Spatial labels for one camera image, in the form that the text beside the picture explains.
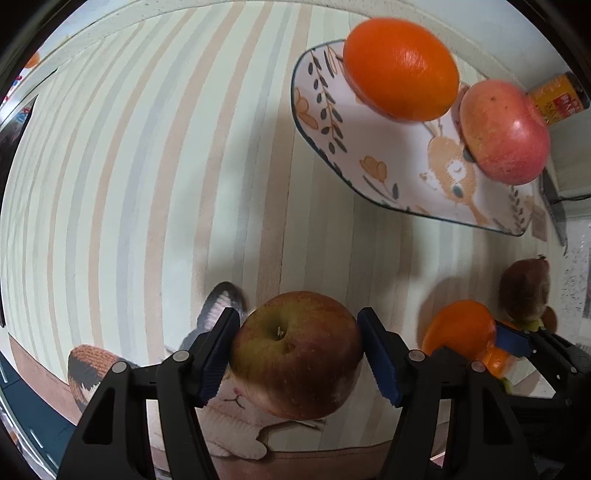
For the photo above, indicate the small tangerine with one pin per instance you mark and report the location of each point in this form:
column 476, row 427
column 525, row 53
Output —
column 457, row 330
column 496, row 364

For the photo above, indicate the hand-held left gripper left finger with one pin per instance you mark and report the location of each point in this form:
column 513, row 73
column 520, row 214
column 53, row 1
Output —
column 217, row 364

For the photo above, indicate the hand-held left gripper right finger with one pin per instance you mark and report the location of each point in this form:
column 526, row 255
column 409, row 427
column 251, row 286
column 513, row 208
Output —
column 376, row 355

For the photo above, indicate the pink-red apple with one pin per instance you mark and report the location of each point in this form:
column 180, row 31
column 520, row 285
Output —
column 503, row 134

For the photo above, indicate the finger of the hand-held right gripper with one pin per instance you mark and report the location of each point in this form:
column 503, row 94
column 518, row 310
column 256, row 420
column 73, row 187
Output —
column 554, row 429
column 512, row 339

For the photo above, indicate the striped cat print tablecloth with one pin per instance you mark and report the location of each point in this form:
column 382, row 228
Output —
column 138, row 184

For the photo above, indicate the deer print plate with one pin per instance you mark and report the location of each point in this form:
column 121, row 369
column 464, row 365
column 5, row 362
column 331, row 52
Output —
column 392, row 152

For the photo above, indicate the black smartphone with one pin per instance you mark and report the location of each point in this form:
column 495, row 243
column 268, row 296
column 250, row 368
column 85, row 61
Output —
column 556, row 212

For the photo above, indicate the white box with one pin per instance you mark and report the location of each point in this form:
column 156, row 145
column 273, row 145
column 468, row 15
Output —
column 572, row 157

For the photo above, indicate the brown-purple round fruit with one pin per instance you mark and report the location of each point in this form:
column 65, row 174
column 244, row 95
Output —
column 524, row 288

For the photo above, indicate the dark sauce bottle yellow label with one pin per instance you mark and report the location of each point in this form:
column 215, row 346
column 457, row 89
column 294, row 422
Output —
column 556, row 99

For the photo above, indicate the large orange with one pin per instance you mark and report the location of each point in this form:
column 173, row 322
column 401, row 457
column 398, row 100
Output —
column 401, row 69

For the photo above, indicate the colourful wall poster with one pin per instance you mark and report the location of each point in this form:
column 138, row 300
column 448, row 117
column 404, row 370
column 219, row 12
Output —
column 23, row 110

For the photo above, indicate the red-green apple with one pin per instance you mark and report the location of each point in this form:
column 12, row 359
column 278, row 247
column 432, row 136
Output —
column 300, row 360

